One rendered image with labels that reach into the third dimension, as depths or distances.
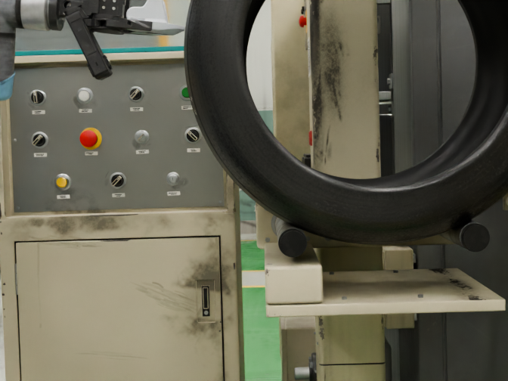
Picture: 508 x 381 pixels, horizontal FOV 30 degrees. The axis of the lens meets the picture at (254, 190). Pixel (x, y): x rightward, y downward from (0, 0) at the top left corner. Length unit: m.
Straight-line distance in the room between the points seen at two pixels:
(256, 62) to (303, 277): 9.51
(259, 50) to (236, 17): 9.52
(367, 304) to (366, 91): 0.51
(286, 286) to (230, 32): 0.39
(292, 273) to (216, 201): 0.79
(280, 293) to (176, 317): 0.78
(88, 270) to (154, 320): 0.19
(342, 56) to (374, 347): 0.56
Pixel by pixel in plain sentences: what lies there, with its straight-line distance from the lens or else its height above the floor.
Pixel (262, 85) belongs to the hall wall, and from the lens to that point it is 10.90.
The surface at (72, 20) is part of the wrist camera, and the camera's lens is 1.56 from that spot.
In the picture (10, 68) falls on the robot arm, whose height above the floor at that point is 1.19.
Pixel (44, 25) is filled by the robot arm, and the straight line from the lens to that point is 1.56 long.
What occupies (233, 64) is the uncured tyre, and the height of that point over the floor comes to 1.17.
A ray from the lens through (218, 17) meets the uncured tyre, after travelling 1.42.
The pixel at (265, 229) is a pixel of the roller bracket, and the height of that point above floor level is 0.89.
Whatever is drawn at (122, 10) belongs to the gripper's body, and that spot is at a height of 1.27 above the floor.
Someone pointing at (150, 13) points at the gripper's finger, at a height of 1.27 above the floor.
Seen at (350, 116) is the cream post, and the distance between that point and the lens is 1.83.
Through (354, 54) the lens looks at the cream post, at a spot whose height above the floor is 1.22.
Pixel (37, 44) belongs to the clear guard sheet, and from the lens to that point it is 2.27.
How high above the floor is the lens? 1.06
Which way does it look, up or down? 3 degrees down
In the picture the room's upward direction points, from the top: 2 degrees counter-clockwise
